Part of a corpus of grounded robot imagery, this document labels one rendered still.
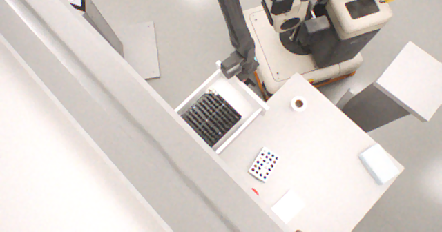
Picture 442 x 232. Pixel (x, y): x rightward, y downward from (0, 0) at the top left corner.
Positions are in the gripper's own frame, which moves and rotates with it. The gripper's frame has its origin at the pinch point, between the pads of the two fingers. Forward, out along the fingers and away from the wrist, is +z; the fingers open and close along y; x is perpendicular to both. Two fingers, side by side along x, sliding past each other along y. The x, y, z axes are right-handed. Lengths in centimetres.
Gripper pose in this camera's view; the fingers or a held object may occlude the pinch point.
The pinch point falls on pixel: (243, 75)
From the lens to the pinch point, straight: 132.6
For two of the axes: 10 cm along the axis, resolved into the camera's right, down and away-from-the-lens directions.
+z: 0.1, 2.6, 9.7
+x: 7.0, 6.9, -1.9
